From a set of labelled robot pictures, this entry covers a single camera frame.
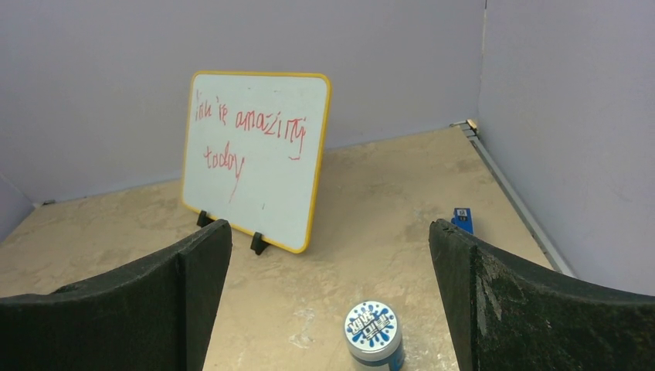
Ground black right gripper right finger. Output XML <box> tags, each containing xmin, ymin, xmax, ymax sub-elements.
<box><xmin>429</xmin><ymin>219</ymin><xmax>654</xmax><ymax>370</ymax></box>

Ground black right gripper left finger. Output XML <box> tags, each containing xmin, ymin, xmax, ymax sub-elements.
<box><xmin>1</xmin><ymin>220</ymin><xmax>232</xmax><ymax>370</ymax></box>

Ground yellow framed whiteboard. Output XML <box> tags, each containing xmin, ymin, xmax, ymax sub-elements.
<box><xmin>181</xmin><ymin>70</ymin><xmax>331</xmax><ymax>254</ymax></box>

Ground aluminium frame rail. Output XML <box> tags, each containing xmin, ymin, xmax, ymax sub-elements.
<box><xmin>449</xmin><ymin>119</ymin><xmax>577</xmax><ymax>278</ymax></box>

